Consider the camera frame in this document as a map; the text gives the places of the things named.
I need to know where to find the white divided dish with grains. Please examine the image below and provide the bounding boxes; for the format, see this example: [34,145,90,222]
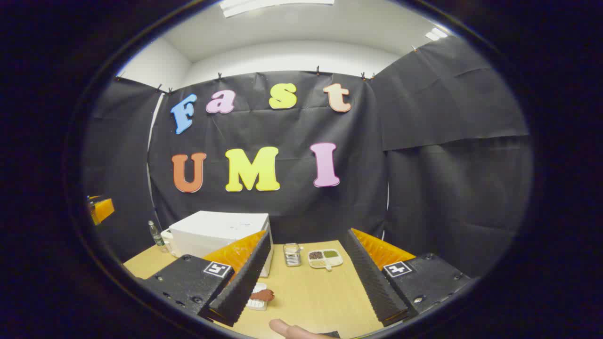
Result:
[308,249,343,271]

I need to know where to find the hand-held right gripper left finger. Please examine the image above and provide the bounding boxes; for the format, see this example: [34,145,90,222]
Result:
[136,229,273,328]

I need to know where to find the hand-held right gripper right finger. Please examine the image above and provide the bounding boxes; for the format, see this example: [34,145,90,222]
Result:
[340,228,474,327]

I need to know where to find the black backdrop cloth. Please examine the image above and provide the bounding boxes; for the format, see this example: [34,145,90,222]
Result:
[82,35,533,278]

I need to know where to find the long ceiling light panel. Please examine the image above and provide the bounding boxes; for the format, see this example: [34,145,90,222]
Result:
[220,0,335,18]

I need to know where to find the clear utensil holder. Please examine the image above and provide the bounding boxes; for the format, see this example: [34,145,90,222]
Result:
[283,243,302,267]

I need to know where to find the clear plastic water bottle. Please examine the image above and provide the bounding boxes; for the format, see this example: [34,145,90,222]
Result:
[148,220,165,248]

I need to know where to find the white ribbed tray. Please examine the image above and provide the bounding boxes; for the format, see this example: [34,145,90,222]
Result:
[246,282,269,311]

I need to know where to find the white microwave oven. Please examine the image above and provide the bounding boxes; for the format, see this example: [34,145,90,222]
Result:
[169,210,274,277]

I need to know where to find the white toaster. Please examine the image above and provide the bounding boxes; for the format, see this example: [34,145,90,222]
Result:
[160,228,178,258]

